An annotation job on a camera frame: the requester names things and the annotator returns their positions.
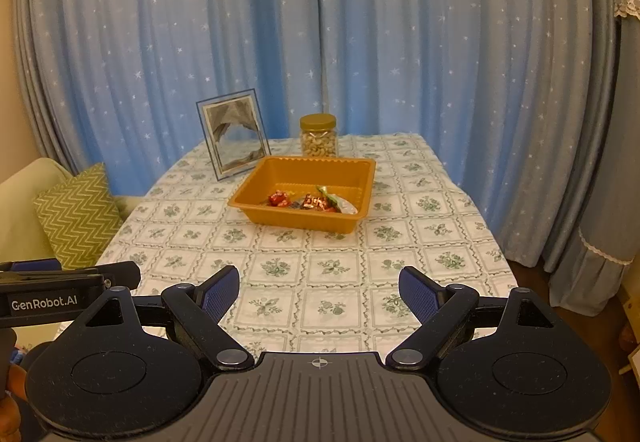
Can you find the cashew jar with gold lid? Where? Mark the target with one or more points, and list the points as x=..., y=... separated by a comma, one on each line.
x=319, y=142

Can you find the floral checked tablecloth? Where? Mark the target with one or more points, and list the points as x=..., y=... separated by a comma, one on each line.
x=350, y=267

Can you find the blue starry curtain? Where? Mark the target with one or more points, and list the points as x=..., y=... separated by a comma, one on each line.
x=150, y=22
x=450, y=47

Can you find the green zigzag cushion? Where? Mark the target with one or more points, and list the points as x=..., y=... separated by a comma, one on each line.
x=80, y=217

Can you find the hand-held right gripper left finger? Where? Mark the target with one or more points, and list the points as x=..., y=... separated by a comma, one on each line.
x=220, y=294

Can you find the glass picture frame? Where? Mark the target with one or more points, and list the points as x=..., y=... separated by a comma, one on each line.
x=235, y=137

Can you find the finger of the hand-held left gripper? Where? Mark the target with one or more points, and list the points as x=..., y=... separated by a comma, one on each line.
x=122, y=274
x=35, y=266

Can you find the person's left hand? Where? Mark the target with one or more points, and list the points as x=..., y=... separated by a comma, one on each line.
x=12, y=414

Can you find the red snack packet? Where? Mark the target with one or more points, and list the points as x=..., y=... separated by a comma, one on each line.
x=279, y=199

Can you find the silver green snack packet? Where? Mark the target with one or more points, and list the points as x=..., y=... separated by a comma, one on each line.
x=345, y=207

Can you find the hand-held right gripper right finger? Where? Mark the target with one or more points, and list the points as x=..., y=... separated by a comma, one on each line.
x=420, y=294

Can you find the brown red candy wrapper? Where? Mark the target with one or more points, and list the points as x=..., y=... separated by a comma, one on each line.
x=317, y=202

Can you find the grey lace-trimmed cloth cover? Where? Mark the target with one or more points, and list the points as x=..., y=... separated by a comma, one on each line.
x=610, y=147

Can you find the orange plastic tray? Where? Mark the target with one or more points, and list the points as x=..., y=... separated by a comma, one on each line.
x=310, y=172

